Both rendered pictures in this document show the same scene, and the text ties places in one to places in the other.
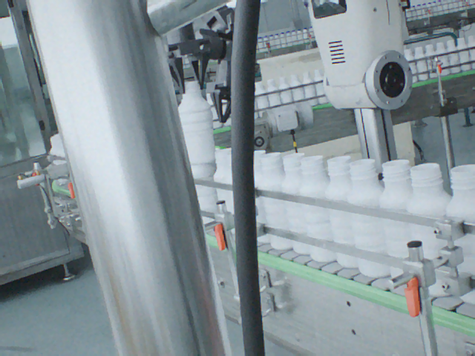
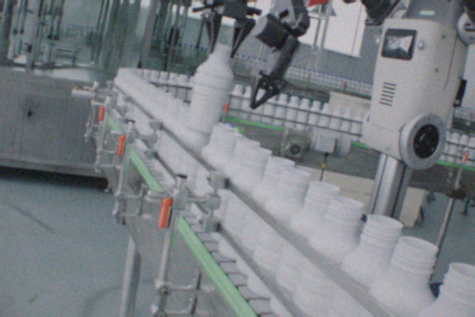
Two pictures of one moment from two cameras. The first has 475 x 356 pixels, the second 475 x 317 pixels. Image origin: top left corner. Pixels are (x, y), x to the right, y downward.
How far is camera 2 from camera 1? 0.39 m
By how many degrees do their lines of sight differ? 5
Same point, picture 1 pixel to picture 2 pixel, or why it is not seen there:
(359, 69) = (401, 118)
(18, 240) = (83, 145)
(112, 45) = not seen: outside the picture
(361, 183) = (334, 227)
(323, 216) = (278, 243)
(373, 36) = (426, 93)
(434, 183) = (420, 271)
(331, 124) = (361, 164)
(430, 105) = (446, 184)
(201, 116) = (217, 82)
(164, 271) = not seen: outside the picture
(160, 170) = not seen: outside the picture
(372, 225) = (322, 285)
